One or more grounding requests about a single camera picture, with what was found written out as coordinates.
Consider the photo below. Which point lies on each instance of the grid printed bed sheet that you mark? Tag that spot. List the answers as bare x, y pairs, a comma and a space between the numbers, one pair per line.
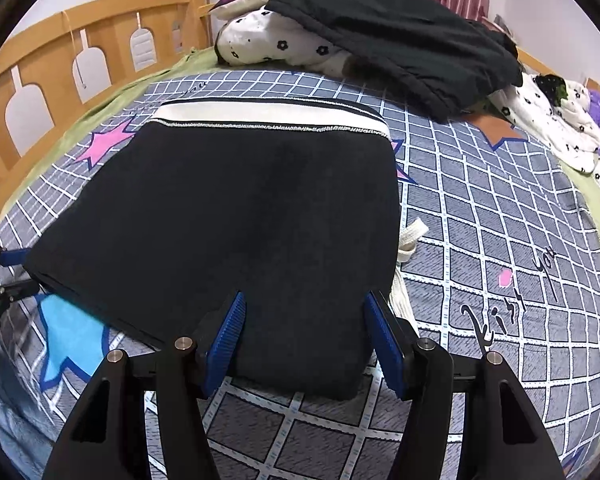
480, 210

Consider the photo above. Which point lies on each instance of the wooden bed headboard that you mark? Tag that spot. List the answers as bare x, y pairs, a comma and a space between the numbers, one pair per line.
110, 20

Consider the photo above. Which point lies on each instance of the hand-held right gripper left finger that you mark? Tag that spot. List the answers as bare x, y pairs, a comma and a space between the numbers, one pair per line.
224, 350

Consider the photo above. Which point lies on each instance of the black pants white waistband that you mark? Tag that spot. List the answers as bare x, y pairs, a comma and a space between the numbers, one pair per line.
230, 200

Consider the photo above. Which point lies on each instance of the black garment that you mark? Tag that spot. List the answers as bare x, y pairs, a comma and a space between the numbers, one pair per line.
380, 25

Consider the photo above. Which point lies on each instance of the green bed sheet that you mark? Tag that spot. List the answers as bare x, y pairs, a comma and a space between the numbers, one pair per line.
105, 105

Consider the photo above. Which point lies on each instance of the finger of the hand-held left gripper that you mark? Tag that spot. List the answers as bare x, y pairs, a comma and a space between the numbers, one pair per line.
15, 291
7, 258

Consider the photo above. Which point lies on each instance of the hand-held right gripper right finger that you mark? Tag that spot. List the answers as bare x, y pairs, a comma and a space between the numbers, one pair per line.
387, 350

